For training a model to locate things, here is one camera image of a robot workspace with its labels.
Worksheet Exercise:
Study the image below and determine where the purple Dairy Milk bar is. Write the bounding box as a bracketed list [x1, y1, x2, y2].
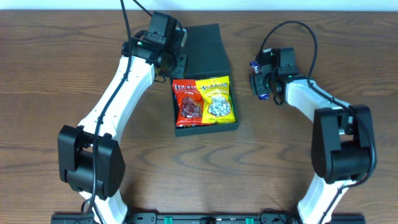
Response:
[250, 61, 269, 100]

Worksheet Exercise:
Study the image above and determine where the black gift box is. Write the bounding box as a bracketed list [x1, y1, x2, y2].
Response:
[175, 24, 239, 137]

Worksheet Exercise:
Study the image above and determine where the red Maltesers bag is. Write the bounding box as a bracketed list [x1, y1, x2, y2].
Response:
[172, 79, 204, 127]

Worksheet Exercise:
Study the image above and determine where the yellow nuts snack bag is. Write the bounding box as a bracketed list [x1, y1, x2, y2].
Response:
[196, 76, 236, 124]

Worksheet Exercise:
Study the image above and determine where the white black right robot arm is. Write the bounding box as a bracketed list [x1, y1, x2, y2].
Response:
[250, 48, 376, 223]

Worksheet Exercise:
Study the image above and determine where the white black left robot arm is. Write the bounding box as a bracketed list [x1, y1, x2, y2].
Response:
[51, 11, 187, 223]

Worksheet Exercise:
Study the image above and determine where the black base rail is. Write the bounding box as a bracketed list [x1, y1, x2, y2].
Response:
[50, 212, 366, 224]

